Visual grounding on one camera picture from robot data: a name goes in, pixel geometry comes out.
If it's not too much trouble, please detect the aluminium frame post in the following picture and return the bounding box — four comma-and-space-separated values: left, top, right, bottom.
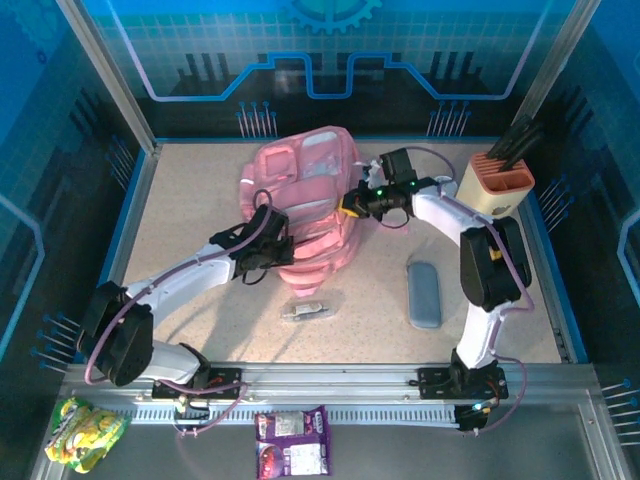
54, 0, 162, 154
519, 0, 604, 126

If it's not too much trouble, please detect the beige holder with orange top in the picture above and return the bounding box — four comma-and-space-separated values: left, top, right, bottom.
458, 152, 536, 219

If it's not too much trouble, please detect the pink student backpack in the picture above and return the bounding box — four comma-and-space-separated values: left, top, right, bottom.
238, 127, 415, 297

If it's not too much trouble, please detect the purple snack bag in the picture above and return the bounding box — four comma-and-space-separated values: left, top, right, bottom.
254, 405, 332, 477

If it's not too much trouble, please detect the aluminium mounting rail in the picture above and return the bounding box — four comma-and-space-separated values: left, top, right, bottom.
59, 362, 601, 407

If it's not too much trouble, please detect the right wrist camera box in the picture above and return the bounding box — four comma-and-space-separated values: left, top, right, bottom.
360, 158, 385, 185

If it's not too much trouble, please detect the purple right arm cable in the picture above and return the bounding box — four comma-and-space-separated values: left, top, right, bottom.
382, 144, 537, 437

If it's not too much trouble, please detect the grey pencil case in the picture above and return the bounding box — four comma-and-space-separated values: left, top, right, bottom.
406, 260, 444, 330

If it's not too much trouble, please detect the black knife handle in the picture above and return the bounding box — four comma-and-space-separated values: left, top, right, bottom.
504, 134, 545, 172
499, 123, 544, 166
487, 115, 532, 157

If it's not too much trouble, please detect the clear plastic stationery bag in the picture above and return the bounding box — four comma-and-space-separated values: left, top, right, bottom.
279, 298, 346, 324

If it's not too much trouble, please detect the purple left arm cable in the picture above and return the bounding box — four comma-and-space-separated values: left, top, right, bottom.
83, 188, 292, 442

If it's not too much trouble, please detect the green yellow snack bag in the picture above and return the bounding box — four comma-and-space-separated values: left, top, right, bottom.
44, 397, 131, 474

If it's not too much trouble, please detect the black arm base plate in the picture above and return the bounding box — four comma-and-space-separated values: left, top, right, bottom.
152, 367, 242, 400
417, 367, 509, 400

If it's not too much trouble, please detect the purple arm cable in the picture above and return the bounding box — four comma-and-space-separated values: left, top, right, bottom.
382, 144, 537, 437
83, 188, 292, 442

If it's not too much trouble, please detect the slotted cable duct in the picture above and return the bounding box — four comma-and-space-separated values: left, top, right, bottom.
122, 404, 461, 427

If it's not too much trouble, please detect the black controller board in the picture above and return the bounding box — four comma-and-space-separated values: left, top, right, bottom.
457, 402, 494, 434

